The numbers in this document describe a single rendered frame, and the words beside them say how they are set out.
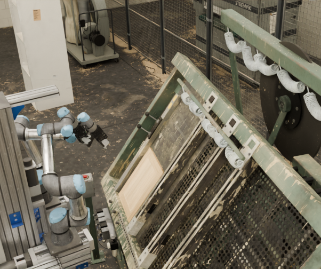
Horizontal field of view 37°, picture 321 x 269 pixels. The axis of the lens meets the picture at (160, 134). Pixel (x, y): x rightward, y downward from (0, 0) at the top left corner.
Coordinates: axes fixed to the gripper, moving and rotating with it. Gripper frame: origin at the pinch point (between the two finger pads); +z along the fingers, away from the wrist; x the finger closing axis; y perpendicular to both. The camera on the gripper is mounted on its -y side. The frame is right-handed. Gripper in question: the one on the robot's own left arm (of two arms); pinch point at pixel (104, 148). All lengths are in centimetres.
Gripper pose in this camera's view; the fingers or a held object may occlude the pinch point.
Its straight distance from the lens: 370.4
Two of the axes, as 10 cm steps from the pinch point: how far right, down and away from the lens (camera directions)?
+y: 7.8, -6.2, 0.8
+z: 4.5, 6.4, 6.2
